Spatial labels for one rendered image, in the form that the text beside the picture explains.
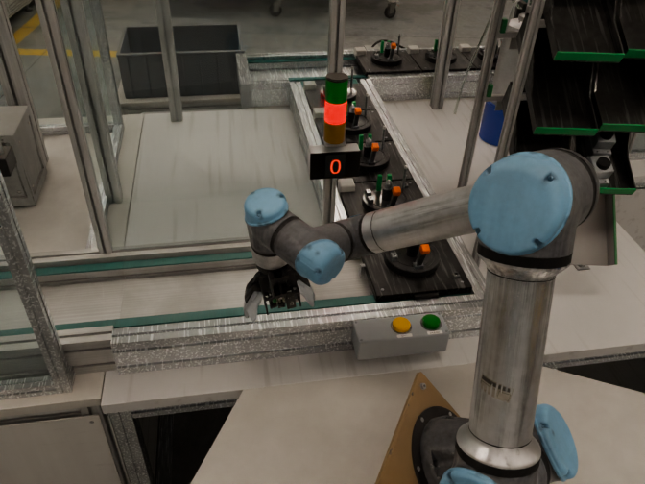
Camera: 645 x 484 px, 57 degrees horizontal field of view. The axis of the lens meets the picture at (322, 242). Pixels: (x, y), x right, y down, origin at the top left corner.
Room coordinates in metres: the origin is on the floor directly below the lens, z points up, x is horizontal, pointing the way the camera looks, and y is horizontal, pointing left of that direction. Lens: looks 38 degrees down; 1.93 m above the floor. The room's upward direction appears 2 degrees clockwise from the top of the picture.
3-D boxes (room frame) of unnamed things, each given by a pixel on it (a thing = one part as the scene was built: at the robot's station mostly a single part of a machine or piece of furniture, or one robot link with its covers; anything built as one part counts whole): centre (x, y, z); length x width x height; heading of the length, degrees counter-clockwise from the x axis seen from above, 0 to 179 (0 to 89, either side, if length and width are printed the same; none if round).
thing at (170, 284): (1.14, 0.07, 0.91); 0.84 x 0.28 x 0.10; 101
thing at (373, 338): (0.95, -0.18, 0.93); 0.21 x 0.07 x 0.06; 101
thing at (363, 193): (1.43, -0.18, 1.01); 0.24 x 0.24 x 0.13; 11
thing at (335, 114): (1.26, -0.02, 1.33); 0.05 x 0.05 x 0.05
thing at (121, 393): (1.61, -0.14, 0.84); 1.50 x 1.41 x 0.03; 101
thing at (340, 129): (1.26, -0.02, 1.28); 0.05 x 0.05 x 0.05
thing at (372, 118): (1.91, -0.09, 1.01); 0.24 x 0.24 x 0.13; 11
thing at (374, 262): (1.18, -0.23, 0.96); 0.24 x 0.24 x 0.02; 11
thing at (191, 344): (0.97, 0.01, 0.91); 0.89 x 0.06 x 0.11; 101
